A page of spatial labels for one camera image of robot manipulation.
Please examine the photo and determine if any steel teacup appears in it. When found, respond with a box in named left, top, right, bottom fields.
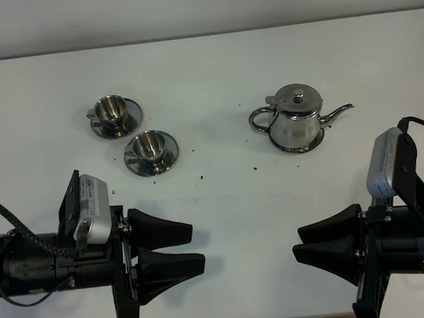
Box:
left=124, top=130, right=166, bottom=166
left=86, top=95, right=129, bottom=131

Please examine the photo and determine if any teapot steel saucer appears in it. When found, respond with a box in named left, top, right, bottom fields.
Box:
left=270, top=129, right=325, bottom=154

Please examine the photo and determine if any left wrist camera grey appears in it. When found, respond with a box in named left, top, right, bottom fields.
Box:
left=57, top=171, right=112, bottom=248

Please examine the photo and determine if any far steel teacup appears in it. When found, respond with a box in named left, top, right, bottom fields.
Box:
left=86, top=95, right=129, bottom=131

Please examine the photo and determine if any near steel teacup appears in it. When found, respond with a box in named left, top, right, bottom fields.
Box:
left=124, top=130, right=166, bottom=166

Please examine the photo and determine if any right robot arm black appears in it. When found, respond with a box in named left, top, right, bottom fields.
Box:
left=292, top=145, right=424, bottom=318

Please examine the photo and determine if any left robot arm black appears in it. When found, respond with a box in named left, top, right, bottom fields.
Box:
left=0, top=206, right=206, bottom=318

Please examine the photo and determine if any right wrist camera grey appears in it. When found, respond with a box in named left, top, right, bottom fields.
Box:
left=366, top=127, right=402, bottom=199

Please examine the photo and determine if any left braided camera cable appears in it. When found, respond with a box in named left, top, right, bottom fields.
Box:
left=0, top=185, right=88, bottom=308

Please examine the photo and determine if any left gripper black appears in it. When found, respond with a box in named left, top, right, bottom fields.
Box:
left=55, top=206, right=206, bottom=318

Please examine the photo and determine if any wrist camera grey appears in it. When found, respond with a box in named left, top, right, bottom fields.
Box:
left=57, top=171, right=112, bottom=248
left=366, top=127, right=402, bottom=199

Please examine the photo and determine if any far steel saucer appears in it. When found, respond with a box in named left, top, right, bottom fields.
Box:
left=91, top=97, right=143, bottom=140

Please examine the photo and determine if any stainless steel teapot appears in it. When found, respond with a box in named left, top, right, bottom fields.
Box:
left=249, top=83, right=354, bottom=147

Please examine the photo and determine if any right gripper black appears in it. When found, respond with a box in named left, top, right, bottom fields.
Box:
left=292, top=148, right=424, bottom=318

